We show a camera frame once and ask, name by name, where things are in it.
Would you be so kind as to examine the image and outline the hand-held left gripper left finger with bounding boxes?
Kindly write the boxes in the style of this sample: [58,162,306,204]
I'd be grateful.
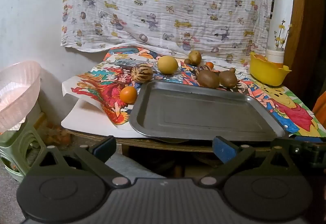
[31,136,131,187]

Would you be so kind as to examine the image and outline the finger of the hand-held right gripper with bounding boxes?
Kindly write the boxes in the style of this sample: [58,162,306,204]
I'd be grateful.
[290,136,326,166]

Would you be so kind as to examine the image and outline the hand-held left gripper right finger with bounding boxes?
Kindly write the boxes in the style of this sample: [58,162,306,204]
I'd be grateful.
[199,136,298,187]

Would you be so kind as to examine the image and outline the grey metal tray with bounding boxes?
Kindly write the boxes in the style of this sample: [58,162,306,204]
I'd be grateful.
[129,81,286,142]

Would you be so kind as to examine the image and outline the large orange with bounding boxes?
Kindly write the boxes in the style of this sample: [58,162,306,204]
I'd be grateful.
[120,86,138,104]

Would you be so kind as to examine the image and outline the brown pear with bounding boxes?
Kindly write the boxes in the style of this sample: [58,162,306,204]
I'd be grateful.
[218,70,240,88]

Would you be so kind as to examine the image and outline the brown kiwi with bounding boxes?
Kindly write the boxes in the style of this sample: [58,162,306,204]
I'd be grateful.
[197,69,220,89]

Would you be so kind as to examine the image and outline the striped brown fruit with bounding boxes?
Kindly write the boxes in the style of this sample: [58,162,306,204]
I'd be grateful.
[196,65,213,77]

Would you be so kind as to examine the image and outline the striped round melon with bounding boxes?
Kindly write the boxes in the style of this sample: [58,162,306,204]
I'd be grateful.
[131,64,154,84]

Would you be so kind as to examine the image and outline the yellow-green mango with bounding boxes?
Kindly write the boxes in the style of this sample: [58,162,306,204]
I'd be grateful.
[188,51,202,65]

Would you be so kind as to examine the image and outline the round yellow fruit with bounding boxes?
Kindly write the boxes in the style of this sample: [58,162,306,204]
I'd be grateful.
[157,56,179,75]

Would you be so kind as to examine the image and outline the orange cloth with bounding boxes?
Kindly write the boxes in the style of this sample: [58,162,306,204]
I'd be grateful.
[312,91,326,123]

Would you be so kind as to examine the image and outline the white paper sheet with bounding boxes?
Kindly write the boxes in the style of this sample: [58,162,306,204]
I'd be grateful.
[62,78,153,138]

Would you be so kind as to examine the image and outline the colourful cartoon poster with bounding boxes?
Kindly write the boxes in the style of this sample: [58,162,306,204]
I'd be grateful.
[70,47,326,138]

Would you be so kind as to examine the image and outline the yellow plastic bowl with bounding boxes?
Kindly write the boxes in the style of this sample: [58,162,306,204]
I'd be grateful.
[250,51,292,87]

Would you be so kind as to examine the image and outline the green plastic stool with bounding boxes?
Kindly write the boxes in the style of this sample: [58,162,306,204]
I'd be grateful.
[0,104,48,184]

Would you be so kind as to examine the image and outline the white flower vase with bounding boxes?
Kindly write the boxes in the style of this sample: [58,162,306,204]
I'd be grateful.
[265,49,285,64]

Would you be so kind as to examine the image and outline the pink plastic basket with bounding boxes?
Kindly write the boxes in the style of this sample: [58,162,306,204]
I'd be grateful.
[0,61,42,134]

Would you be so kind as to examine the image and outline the yellow flower twigs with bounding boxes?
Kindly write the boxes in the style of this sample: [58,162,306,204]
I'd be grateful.
[274,19,293,50]

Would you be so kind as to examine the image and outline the wooden headboard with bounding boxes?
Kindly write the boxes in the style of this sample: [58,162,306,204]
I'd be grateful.
[283,0,326,102]

